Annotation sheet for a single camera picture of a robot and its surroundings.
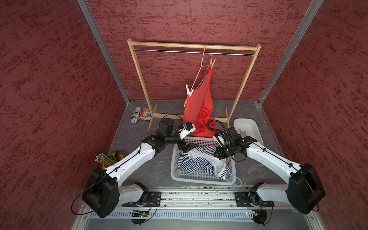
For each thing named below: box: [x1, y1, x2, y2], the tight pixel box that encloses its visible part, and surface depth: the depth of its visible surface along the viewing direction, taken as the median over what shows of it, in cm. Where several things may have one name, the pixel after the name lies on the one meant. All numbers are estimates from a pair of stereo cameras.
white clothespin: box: [185, 84, 194, 97], surface depth 66 cm
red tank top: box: [182, 65, 219, 138], surface depth 99 cm
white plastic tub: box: [233, 117, 264, 146], surface depth 105 cm
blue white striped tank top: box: [177, 146, 230, 179], surface depth 84 cm
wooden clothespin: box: [210, 54, 217, 68], surface depth 85 cm
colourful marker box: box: [138, 109, 152, 121], surface depth 112 cm
